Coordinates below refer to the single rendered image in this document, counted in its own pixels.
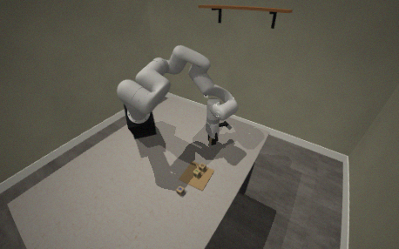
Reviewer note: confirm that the tan flat mat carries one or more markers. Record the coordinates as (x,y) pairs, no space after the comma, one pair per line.
(199,182)

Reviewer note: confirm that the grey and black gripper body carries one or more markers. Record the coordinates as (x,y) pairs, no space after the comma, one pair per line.
(211,129)

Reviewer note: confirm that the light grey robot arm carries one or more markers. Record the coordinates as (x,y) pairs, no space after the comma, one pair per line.
(154,87)

